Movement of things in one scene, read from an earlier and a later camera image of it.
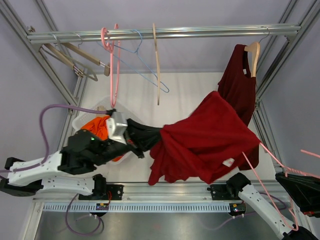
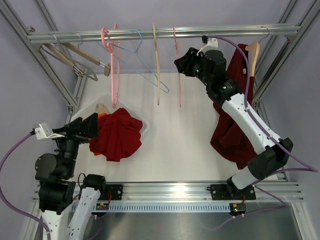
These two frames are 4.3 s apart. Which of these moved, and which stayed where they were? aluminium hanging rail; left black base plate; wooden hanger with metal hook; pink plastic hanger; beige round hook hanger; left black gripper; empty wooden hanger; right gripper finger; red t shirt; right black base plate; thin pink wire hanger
Moved: right gripper finger; red t shirt; left black gripper; thin pink wire hanger
Stayed: aluminium hanging rail; pink plastic hanger; wooden hanger with metal hook; left black base plate; right black base plate; empty wooden hanger; beige round hook hanger
